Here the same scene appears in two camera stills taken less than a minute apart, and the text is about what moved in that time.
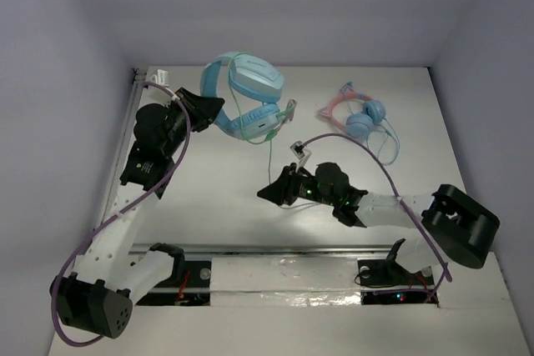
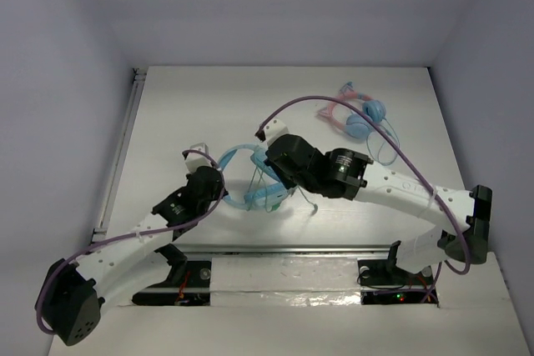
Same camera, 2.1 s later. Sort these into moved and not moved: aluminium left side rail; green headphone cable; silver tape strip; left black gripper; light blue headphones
Moved: light blue headphones; green headphone cable; left black gripper
Not moved: silver tape strip; aluminium left side rail
